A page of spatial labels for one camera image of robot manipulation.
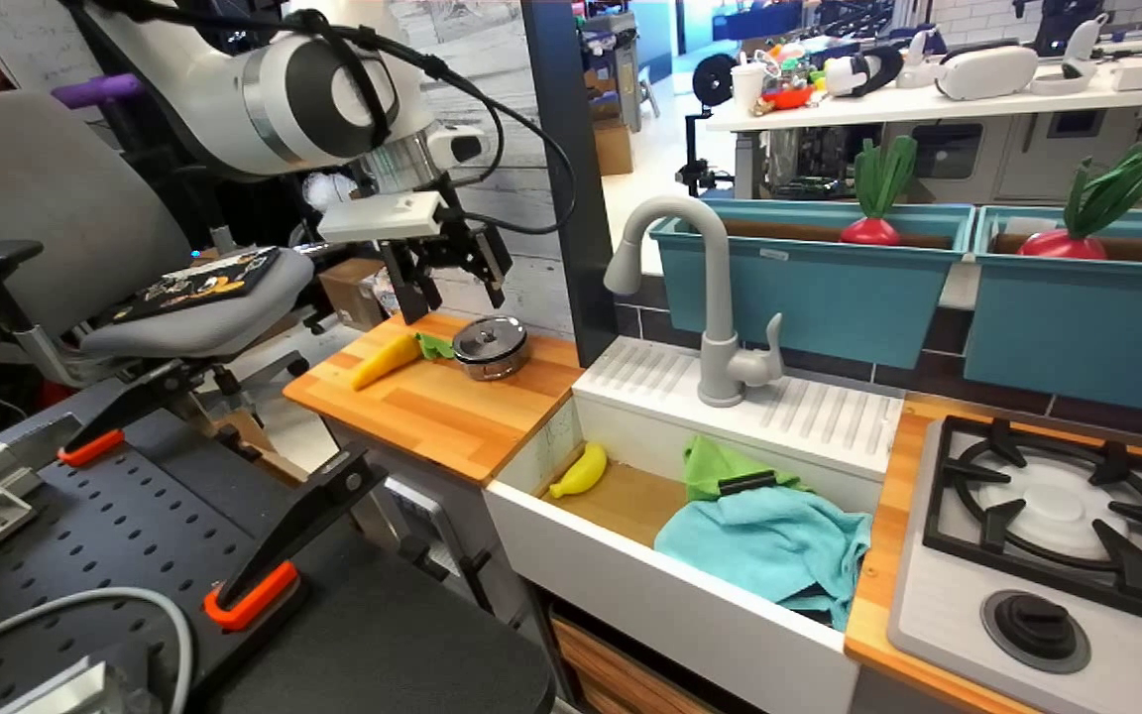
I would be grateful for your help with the toy gas stove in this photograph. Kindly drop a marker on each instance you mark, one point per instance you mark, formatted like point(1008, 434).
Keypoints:
point(1025, 564)

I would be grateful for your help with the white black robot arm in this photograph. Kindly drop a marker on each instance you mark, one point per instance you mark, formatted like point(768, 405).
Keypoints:
point(318, 90)

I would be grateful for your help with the white toy sink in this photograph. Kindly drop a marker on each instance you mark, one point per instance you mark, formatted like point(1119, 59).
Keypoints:
point(596, 549)

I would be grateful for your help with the far black orange clamp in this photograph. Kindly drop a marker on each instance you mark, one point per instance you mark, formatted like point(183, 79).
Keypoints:
point(109, 428)

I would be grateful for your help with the green cloth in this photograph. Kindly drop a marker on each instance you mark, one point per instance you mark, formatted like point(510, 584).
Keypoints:
point(713, 471)

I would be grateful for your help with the small silver pot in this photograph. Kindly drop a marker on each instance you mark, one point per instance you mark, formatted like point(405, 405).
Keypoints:
point(491, 365)

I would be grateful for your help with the teal cloth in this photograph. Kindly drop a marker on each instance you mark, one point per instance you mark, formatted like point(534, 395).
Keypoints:
point(782, 547)

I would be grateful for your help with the white background table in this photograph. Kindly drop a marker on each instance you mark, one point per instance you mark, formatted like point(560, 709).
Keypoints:
point(1109, 90)

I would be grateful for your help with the left toy radish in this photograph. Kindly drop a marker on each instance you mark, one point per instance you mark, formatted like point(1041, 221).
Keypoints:
point(883, 171)

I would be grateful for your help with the grey toy faucet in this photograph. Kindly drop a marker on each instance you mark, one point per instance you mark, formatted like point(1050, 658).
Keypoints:
point(728, 369)

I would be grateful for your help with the left teal planter box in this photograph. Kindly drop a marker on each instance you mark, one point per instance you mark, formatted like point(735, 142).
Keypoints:
point(842, 299)

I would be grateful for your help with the black orange clamp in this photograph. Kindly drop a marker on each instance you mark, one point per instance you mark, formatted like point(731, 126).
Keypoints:
point(271, 578)
point(109, 428)

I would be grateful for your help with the teal planter box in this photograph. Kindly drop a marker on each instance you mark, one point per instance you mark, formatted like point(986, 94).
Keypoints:
point(842, 299)
point(1057, 322)

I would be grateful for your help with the right toy radish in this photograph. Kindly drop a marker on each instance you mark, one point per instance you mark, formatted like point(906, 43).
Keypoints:
point(1095, 200)

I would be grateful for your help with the near black orange clamp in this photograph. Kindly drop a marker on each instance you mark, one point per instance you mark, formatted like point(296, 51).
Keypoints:
point(271, 578)

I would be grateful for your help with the toy radish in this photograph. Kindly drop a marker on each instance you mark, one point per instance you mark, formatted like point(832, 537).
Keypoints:
point(1095, 200)
point(883, 171)

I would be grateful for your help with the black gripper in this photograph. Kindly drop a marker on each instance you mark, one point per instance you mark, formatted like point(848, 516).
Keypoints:
point(450, 242)

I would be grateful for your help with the grey office chair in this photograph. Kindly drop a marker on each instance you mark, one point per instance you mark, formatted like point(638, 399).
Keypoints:
point(96, 236)

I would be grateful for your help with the right teal planter box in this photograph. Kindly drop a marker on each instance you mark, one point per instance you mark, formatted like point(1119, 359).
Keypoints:
point(1057, 322)

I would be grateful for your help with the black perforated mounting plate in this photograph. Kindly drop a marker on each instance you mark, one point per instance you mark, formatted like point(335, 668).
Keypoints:
point(104, 572)

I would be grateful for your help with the yellow toy banana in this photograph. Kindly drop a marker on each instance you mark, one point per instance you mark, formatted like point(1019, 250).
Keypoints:
point(579, 474)

